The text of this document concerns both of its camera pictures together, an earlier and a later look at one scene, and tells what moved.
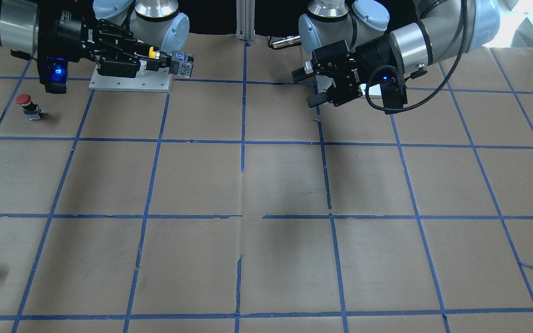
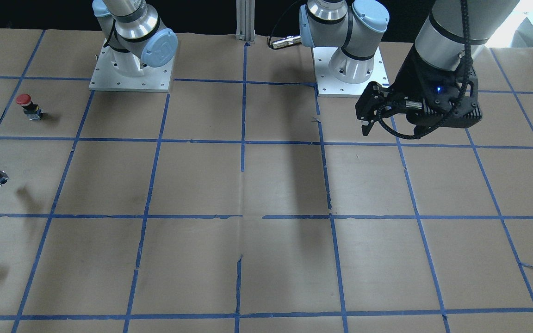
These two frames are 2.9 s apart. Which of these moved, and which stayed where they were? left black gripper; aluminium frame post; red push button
Moved: left black gripper
Stayed: aluminium frame post; red push button
